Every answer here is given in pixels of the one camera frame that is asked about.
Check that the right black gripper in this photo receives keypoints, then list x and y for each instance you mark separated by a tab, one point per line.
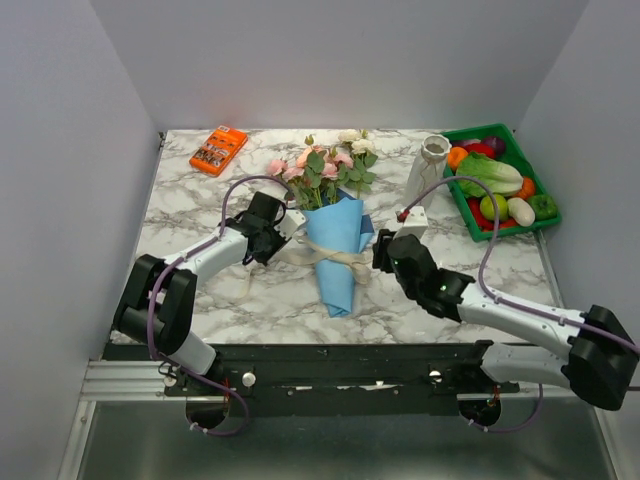
380	257

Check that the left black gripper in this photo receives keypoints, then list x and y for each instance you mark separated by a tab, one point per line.
265	258

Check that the blue wrapping paper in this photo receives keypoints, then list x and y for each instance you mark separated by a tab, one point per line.
341	228

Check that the cream ribbon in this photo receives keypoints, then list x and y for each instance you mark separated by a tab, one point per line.
355	263

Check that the pink flower stem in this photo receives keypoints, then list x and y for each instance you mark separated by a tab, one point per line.
335	174

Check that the white flower stem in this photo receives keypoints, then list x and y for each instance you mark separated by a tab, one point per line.
355	158

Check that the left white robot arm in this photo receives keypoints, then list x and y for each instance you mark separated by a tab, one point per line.
158	299

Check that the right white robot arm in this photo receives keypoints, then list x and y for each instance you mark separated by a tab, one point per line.
588	353

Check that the white ribbed vase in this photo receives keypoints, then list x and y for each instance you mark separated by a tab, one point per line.
428	166

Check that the pink flower bunch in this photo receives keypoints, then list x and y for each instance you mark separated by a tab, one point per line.
303	176

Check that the orange box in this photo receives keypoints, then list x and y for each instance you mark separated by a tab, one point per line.
220	148

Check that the red chili toy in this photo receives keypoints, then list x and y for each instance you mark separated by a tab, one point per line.
484	224

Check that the green lime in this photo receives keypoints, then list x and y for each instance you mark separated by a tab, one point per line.
494	208

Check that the orange fruit toy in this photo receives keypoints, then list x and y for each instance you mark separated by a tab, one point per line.
455	156

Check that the green lettuce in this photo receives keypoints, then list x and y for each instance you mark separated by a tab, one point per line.
501	178

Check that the white eggplant toy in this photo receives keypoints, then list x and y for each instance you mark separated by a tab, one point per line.
521	211

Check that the red pepper toy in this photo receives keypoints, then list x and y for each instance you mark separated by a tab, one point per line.
481	148

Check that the purple onion toy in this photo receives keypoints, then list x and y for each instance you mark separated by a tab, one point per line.
496	143

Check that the orange carrot toy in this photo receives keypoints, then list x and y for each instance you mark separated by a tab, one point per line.
527	190

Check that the green bell pepper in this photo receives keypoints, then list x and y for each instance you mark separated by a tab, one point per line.
543	206

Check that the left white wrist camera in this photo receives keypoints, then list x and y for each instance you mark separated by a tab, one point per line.
293	220

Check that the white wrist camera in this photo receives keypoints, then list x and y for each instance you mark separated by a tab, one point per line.
412	222
293	220

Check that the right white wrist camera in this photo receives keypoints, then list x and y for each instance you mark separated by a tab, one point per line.
412	222

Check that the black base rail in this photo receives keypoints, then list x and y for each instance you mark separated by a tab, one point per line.
351	380

